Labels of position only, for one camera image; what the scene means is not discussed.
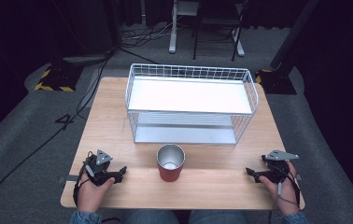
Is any black slanted stand pole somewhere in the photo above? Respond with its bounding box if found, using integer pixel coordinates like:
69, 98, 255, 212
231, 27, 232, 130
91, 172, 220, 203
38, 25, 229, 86
269, 0, 321, 71

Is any bundle of floor cables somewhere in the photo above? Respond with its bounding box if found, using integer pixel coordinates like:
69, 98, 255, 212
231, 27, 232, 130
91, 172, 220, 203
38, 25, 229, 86
120, 21, 174, 49

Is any person's left hand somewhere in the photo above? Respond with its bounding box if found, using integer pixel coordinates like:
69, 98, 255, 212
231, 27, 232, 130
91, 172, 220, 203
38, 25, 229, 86
77, 172, 117, 215

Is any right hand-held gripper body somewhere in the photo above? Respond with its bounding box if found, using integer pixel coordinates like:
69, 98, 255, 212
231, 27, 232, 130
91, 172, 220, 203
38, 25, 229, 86
258, 149, 300, 185

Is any grey tape strip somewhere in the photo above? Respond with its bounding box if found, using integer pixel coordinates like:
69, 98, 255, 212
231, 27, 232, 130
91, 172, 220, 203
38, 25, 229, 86
57, 175, 80, 184

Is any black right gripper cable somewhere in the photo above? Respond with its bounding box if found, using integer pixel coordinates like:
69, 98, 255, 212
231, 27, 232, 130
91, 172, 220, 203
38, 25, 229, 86
271, 163, 302, 213

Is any black base with striped tape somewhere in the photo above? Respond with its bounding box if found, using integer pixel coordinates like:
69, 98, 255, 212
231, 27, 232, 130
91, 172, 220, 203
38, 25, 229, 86
254, 68, 298, 95
34, 62, 85, 93

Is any person's right hand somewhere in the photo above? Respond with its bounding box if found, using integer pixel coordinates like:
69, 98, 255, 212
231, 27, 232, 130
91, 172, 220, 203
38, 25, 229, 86
258, 160, 300, 217

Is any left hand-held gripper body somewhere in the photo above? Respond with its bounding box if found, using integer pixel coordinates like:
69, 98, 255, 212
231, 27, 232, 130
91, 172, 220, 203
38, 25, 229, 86
83, 149, 124, 188

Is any red cup with steel inside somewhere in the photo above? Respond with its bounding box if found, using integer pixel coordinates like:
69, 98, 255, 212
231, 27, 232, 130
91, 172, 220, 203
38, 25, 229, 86
156, 143, 187, 183

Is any long black floor cable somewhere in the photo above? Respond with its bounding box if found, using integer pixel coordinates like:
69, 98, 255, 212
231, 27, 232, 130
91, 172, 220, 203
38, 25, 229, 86
0, 52, 112, 217

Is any black metal chair frame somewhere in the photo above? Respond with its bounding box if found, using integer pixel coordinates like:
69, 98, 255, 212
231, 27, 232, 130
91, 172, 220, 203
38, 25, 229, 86
191, 0, 249, 63

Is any white desk leg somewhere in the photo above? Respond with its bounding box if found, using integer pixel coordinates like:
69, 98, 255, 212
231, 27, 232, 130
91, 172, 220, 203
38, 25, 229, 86
168, 0, 201, 55
231, 27, 247, 58

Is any white wire shelf rack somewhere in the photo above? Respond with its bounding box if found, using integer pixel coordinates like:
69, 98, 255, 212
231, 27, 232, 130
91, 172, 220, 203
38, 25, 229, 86
124, 63, 260, 146

